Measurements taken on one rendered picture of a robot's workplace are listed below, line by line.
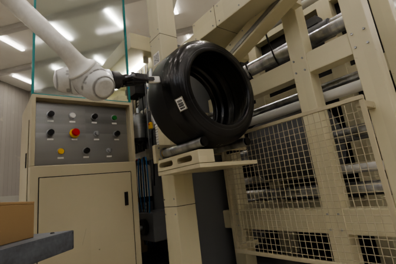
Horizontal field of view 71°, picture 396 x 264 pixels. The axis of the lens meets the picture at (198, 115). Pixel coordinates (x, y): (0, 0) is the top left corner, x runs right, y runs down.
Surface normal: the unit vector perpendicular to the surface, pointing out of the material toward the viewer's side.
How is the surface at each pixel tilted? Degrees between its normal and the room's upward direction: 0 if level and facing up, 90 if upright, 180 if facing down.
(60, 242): 90
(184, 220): 90
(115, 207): 90
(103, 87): 122
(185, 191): 90
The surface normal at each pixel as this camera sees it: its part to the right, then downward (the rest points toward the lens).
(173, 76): -0.18, -0.29
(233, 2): -0.79, -0.06
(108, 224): 0.60, -0.26
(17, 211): 0.97, -0.17
